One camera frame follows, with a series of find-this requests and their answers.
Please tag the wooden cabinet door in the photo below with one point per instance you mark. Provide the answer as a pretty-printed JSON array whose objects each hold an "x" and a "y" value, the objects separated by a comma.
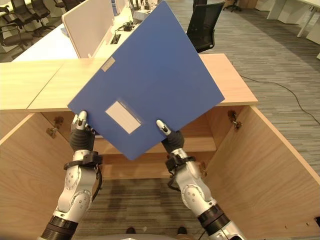
[
  {"x": 32, "y": 175},
  {"x": 260, "y": 175}
]

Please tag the robot left foot dark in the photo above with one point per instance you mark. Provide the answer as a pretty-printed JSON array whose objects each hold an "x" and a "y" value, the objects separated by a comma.
[{"x": 131, "y": 230}]

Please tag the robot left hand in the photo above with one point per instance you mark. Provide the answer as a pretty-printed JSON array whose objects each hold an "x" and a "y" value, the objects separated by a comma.
[{"x": 81, "y": 140}]

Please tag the robot right foot dark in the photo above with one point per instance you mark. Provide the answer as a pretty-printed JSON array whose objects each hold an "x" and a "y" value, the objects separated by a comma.
[{"x": 182, "y": 230}]

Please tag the robot right arm silver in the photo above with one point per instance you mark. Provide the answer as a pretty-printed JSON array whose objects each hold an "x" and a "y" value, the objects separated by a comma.
[{"x": 197, "y": 192}]

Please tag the black device on desk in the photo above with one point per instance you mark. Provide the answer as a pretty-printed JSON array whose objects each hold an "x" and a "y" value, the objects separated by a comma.
[{"x": 128, "y": 26}]

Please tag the robot foot dark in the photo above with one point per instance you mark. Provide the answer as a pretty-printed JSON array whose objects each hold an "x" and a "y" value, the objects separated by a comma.
[
  {"x": 131, "y": 230},
  {"x": 182, "y": 230}
]

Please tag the black mesh office chair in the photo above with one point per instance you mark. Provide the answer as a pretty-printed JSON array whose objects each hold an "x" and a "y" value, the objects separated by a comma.
[{"x": 203, "y": 27}]

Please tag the beige desk divider panel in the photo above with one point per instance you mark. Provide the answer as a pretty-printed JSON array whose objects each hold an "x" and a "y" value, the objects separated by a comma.
[{"x": 87, "y": 27}]

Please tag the adjoining light wood cabinet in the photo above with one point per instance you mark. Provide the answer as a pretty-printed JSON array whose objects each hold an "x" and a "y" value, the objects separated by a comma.
[{"x": 22, "y": 82}]

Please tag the metal cabinet door hinge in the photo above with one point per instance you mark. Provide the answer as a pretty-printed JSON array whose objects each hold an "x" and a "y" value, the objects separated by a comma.
[
  {"x": 55, "y": 127},
  {"x": 235, "y": 120}
]

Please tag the white desk with legs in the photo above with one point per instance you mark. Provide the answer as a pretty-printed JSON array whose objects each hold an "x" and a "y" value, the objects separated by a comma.
[{"x": 292, "y": 12}]

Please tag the black swivel chair base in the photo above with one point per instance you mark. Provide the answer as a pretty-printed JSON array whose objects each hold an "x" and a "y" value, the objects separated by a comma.
[{"x": 232, "y": 5}]

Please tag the robot left arm silver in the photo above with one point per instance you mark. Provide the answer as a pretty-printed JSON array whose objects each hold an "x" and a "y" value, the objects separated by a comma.
[{"x": 75, "y": 190}]

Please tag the light wood office cabinet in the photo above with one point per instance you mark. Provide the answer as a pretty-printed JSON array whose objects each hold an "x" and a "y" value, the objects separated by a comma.
[{"x": 232, "y": 82}]

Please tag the blue file folder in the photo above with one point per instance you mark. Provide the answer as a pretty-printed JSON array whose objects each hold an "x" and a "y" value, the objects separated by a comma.
[{"x": 155, "y": 75}]

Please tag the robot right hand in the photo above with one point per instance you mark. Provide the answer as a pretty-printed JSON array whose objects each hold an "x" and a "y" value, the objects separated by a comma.
[{"x": 173, "y": 141}]

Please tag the white office desk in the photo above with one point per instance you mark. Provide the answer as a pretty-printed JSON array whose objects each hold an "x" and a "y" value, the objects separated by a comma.
[{"x": 50, "y": 45}]

